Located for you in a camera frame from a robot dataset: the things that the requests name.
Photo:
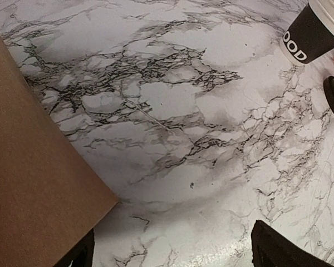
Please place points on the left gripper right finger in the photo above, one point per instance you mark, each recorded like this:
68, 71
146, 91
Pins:
270, 248

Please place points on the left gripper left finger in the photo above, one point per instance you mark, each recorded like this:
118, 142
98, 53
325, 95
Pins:
82, 253

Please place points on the brown paper bag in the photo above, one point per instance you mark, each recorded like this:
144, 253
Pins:
50, 197

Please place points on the stack of paper cups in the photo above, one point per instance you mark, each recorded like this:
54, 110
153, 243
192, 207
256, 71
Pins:
311, 34

